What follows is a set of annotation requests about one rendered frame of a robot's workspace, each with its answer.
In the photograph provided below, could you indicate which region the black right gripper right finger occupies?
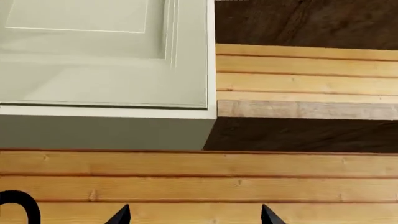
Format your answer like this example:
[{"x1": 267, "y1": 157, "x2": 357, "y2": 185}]
[{"x1": 261, "y1": 203, "x2": 286, "y2": 224}]

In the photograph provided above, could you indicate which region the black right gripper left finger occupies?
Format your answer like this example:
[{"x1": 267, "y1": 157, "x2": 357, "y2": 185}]
[{"x1": 104, "y1": 203, "x2": 131, "y2": 224}]

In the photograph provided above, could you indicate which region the sage green cabinet door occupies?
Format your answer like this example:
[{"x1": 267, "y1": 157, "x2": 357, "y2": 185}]
[{"x1": 0, "y1": 0, "x2": 209, "y2": 110}]

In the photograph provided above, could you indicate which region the black curved cable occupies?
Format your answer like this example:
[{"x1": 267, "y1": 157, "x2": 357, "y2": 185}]
[{"x1": 0, "y1": 190, "x2": 42, "y2": 224}]

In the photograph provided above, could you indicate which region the light wooden wall shelf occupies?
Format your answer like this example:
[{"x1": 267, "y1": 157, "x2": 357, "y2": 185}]
[{"x1": 215, "y1": 43, "x2": 398, "y2": 121}]

